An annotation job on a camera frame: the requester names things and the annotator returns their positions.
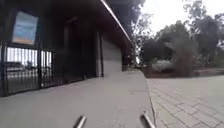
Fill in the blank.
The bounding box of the grey concrete path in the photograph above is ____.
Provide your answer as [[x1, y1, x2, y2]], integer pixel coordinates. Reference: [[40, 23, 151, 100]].
[[0, 68, 157, 128]]

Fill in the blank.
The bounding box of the dark building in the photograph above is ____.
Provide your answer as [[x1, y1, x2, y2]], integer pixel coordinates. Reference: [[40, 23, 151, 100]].
[[0, 0, 137, 98]]

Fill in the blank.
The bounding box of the robot's own part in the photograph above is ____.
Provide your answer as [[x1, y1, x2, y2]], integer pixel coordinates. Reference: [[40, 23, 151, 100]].
[[140, 113, 157, 128], [73, 115, 88, 128]]

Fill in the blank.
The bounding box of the row of trees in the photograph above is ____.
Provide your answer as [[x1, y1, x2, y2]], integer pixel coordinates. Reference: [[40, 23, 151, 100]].
[[105, 0, 224, 77]]

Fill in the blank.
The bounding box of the grey paving stone area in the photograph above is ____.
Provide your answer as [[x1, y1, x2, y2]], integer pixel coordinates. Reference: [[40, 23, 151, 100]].
[[145, 74, 224, 128]]

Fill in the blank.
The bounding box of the black metal fence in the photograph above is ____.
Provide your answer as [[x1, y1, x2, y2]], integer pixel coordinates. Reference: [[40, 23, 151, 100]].
[[0, 41, 68, 98]]

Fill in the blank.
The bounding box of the bare earth strip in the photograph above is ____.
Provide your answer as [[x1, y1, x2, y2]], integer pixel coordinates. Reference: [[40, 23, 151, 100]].
[[142, 67, 224, 80]]

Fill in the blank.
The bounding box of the blue poster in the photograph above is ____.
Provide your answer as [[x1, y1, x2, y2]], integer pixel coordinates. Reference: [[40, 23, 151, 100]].
[[11, 10, 39, 46]]

